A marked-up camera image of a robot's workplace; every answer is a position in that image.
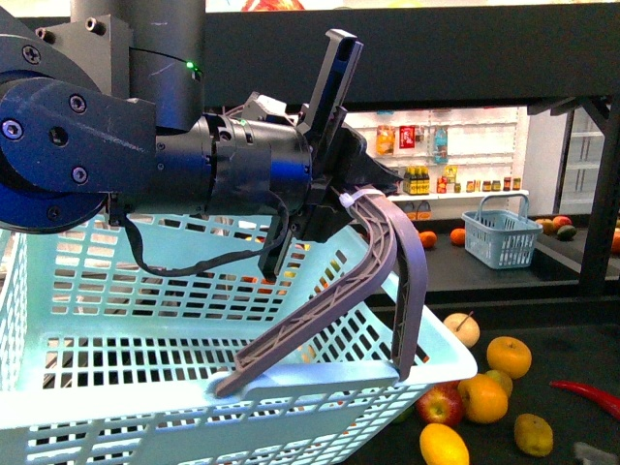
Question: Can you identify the large light blue basket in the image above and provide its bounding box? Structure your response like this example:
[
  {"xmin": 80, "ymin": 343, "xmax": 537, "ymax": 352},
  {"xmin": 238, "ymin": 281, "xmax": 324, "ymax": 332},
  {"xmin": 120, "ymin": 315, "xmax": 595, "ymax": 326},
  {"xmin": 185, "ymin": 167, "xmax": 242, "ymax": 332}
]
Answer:
[{"xmin": 1, "ymin": 218, "xmax": 477, "ymax": 464}]

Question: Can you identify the brownish yellow fruit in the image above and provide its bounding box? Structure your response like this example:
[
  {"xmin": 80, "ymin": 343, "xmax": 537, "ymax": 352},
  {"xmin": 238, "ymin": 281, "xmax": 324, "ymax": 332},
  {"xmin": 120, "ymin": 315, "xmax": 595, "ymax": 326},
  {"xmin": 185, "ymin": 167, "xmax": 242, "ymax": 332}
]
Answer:
[{"xmin": 513, "ymin": 414, "xmax": 554, "ymax": 457}]

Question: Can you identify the red apple front tray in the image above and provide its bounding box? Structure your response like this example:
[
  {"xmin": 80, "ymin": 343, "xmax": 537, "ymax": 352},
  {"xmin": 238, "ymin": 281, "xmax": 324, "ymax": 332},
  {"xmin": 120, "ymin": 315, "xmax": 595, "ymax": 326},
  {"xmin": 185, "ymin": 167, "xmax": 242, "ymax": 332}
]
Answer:
[{"xmin": 414, "ymin": 382, "xmax": 465, "ymax": 427}]

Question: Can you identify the red chili pepper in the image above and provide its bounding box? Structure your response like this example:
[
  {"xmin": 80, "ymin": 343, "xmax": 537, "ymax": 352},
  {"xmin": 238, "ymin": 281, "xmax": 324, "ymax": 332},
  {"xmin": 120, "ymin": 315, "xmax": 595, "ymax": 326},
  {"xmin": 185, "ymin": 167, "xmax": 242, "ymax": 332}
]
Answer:
[{"xmin": 549, "ymin": 380, "xmax": 620, "ymax": 420}]

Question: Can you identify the yellow apple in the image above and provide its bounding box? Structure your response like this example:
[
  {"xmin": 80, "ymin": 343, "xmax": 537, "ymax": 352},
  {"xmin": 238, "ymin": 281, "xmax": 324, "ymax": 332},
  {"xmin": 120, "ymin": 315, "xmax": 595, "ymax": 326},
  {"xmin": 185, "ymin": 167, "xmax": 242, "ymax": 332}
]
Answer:
[{"xmin": 486, "ymin": 336, "xmax": 532, "ymax": 380}]

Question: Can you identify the black cable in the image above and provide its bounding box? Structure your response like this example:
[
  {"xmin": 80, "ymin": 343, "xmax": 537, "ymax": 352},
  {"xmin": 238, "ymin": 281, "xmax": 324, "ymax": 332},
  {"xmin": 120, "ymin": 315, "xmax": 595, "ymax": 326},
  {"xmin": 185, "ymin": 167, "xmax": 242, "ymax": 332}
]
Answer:
[{"xmin": 123, "ymin": 191, "xmax": 291, "ymax": 278}]

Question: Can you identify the orange front tray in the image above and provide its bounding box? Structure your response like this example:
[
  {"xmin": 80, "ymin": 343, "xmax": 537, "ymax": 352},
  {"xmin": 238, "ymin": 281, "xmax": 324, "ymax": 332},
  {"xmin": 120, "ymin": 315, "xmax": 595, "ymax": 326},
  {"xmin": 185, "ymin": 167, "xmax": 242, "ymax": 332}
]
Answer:
[{"xmin": 457, "ymin": 374, "xmax": 509, "ymax": 424}]

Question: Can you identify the yellow lemon front tray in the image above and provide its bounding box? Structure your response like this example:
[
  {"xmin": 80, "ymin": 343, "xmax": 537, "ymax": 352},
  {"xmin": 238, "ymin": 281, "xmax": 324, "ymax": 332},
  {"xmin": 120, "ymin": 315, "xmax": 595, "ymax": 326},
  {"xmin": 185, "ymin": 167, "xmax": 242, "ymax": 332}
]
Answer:
[{"xmin": 419, "ymin": 423, "xmax": 470, "ymax": 465}]

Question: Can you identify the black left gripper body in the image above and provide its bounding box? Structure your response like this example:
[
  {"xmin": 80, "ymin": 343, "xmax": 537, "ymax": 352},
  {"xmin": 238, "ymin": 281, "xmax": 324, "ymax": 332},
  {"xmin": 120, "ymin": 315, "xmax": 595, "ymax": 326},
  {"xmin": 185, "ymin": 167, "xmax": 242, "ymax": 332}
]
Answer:
[{"xmin": 259, "ymin": 106, "xmax": 402, "ymax": 281}]

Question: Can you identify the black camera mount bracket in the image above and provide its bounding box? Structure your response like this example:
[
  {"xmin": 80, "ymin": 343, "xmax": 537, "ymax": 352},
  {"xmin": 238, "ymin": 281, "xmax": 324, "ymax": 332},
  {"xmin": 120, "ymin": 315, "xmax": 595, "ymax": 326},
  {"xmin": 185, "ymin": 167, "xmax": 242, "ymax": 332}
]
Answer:
[{"xmin": 297, "ymin": 29, "xmax": 363, "ymax": 144}]

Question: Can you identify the small yellow green fruit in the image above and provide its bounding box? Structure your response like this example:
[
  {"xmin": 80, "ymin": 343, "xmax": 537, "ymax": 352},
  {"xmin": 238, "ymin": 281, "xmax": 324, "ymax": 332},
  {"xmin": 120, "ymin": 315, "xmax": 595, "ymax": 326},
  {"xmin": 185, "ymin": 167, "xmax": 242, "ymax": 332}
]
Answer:
[{"xmin": 485, "ymin": 369, "xmax": 513, "ymax": 398}]

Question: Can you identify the white round pear with stem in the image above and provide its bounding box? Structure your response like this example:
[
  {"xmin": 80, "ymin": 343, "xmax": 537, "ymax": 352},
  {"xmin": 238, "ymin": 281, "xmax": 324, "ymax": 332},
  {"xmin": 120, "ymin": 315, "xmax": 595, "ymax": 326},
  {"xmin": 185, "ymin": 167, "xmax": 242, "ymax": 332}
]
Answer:
[{"xmin": 443, "ymin": 312, "xmax": 481, "ymax": 349}]

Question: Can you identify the white condiment shelf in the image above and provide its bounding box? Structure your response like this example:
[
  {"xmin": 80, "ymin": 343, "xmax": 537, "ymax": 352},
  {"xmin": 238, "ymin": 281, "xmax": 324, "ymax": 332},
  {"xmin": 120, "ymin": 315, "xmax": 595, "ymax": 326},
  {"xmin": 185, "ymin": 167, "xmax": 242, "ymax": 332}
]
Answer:
[{"xmin": 346, "ymin": 107, "xmax": 529, "ymax": 220}]

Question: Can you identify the small blue plastic basket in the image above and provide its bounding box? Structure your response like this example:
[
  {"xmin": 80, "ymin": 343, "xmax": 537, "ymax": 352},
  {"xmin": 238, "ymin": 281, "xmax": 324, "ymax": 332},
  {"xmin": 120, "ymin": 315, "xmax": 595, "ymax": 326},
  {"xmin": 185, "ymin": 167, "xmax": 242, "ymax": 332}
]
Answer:
[{"xmin": 461, "ymin": 193, "xmax": 543, "ymax": 270}]

